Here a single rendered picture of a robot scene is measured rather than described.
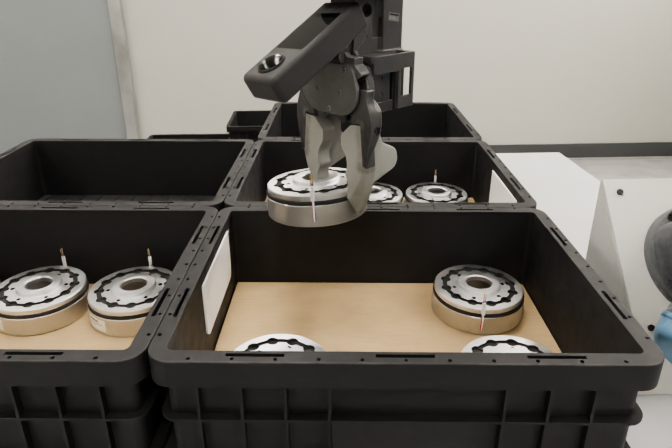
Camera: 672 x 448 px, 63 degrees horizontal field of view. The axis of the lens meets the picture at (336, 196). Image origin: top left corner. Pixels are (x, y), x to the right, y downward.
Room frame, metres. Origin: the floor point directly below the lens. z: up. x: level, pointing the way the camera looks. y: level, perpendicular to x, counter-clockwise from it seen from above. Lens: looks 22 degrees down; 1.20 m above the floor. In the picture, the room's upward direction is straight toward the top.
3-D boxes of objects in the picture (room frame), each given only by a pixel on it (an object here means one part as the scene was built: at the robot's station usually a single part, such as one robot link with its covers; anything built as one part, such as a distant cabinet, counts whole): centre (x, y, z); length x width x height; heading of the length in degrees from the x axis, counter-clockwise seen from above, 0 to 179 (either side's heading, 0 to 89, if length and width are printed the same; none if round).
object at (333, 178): (0.54, 0.02, 1.00); 0.05 x 0.05 x 0.01
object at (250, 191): (0.79, -0.06, 0.87); 0.40 x 0.30 x 0.11; 89
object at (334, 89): (0.53, -0.02, 1.13); 0.09 x 0.08 x 0.12; 134
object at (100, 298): (0.56, 0.23, 0.86); 0.10 x 0.10 x 0.01
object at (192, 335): (0.49, -0.05, 0.87); 0.40 x 0.30 x 0.11; 89
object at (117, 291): (0.56, 0.23, 0.86); 0.05 x 0.05 x 0.01
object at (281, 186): (0.54, 0.02, 1.00); 0.10 x 0.10 x 0.01
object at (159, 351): (0.49, -0.05, 0.92); 0.40 x 0.30 x 0.02; 89
